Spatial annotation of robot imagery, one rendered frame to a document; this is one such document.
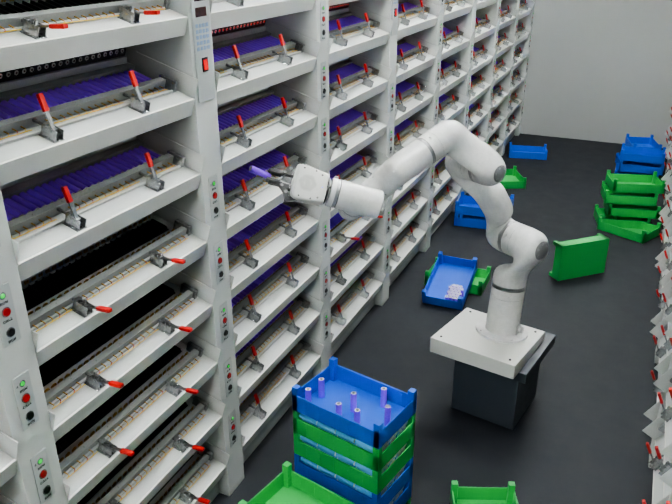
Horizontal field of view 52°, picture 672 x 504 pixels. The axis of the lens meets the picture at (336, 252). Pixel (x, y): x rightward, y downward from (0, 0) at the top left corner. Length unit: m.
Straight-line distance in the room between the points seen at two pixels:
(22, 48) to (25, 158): 0.20
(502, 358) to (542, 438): 0.38
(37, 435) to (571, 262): 2.91
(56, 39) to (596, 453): 2.15
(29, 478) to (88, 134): 0.71
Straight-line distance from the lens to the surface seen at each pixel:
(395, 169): 2.01
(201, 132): 1.83
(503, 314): 2.57
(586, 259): 3.91
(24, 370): 1.51
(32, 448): 1.60
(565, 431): 2.77
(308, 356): 2.79
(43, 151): 1.44
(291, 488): 2.07
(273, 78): 2.15
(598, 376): 3.11
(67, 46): 1.48
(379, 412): 2.07
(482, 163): 2.16
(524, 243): 2.43
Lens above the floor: 1.66
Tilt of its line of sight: 24 degrees down
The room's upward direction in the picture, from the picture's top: straight up
